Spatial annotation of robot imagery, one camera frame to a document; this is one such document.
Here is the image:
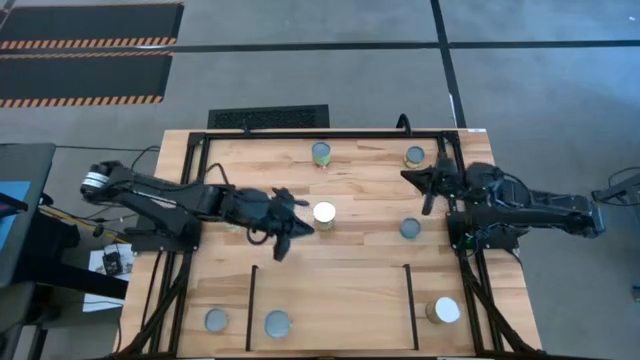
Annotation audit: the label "grey-top tin can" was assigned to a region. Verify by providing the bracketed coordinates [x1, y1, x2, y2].
[399, 216, 423, 241]
[263, 309, 293, 340]
[203, 307, 231, 334]

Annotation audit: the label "black desk base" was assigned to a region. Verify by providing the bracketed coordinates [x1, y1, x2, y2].
[19, 212, 130, 301]

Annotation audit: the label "dark grey desk top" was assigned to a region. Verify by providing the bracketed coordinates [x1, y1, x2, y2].
[0, 142, 57, 289]

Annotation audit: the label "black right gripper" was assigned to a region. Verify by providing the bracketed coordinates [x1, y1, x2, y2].
[400, 154, 472, 217]

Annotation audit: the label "black metal rig frame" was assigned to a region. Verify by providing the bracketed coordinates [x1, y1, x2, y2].
[117, 127, 544, 360]

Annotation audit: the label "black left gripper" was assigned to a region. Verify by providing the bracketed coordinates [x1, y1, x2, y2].
[227, 185, 315, 263]

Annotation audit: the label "white paper sheets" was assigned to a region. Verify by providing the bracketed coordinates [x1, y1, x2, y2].
[82, 243, 136, 314]

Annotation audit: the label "small black device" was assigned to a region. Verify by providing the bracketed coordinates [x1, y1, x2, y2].
[102, 251, 124, 275]

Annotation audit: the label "black floor vent grille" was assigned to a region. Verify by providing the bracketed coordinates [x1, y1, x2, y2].
[207, 104, 331, 130]

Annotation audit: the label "black stand leg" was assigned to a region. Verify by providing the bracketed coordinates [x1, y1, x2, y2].
[591, 167, 640, 206]

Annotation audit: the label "tan label wide can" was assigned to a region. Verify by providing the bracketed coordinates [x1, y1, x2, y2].
[425, 296, 462, 326]

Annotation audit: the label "olive label shiny-top can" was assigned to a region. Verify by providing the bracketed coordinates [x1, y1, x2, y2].
[312, 200, 337, 232]

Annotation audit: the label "green label tin can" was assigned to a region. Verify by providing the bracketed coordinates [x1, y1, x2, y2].
[310, 141, 333, 169]

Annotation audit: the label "blue panel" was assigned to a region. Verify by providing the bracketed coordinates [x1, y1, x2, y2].
[0, 180, 32, 251]

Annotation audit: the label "green and yellow label can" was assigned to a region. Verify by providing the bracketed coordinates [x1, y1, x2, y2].
[402, 145, 427, 170]

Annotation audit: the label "yellow cable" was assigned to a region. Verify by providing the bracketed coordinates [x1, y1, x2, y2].
[39, 207, 131, 245]

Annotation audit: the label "black hazard-striped floor mat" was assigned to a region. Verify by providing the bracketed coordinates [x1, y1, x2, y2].
[0, 2, 185, 51]
[0, 51, 174, 109]

